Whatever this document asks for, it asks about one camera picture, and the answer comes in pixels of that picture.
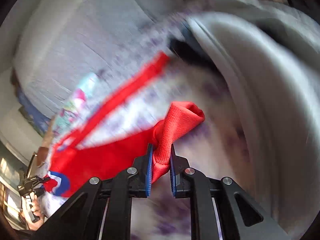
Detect red pants with blue-white stripe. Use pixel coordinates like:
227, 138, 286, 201
44, 51, 205, 197

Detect person's left hand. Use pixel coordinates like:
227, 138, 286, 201
21, 192, 44, 231

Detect brown pillow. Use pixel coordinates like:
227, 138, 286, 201
36, 115, 57, 168

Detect purple floral bed sheet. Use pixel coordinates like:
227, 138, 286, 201
44, 0, 253, 240

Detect folded teal pink floral blanket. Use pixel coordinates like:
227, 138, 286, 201
52, 73, 99, 137

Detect grey upholstered headboard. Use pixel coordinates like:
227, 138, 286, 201
14, 0, 185, 117

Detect black cloth on bed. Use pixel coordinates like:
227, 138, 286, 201
168, 22, 221, 76

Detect grey pillow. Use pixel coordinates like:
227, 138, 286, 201
187, 0, 319, 239

